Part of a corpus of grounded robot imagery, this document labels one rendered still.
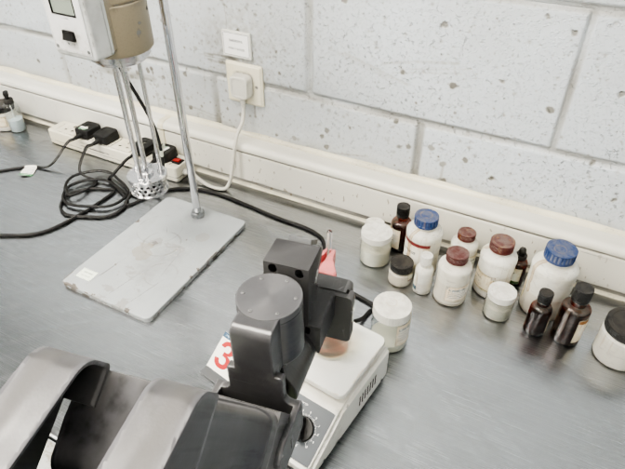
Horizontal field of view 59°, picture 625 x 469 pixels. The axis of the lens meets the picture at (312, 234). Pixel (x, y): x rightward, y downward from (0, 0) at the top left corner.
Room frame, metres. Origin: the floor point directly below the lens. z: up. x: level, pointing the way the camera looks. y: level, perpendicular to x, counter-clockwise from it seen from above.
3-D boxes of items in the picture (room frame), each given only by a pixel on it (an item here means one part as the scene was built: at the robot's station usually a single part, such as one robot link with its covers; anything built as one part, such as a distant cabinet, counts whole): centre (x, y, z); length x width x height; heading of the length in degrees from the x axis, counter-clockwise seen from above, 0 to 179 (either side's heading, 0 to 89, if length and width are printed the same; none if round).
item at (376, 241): (0.78, -0.12, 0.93); 0.06 x 0.06 x 0.07
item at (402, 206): (0.81, -0.17, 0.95); 0.04 x 0.04 x 0.10
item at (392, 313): (0.58, -0.12, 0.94); 0.06 x 0.06 x 0.08
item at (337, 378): (0.49, -0.02, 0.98); 0.12 x 0.12 x 0.01; 55
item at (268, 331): (0.30, 0.05, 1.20); 0.12 x 0.09 x 0.12; 162
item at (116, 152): (1.14, 0.46, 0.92); 0.40 x 0.06 x 0.04; 63
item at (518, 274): (0.71, -0.36, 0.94); 0.03 x 0.03 x 0.08
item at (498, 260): (0.70, -0.31, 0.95); 0.06 x 0.06 x 0.11
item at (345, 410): (0.47, -0.01, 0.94); 0.22 x 0.13 x 0.08; 145
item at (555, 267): (0.65, -0.39, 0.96); 0.07 x 0.07 x 0.13
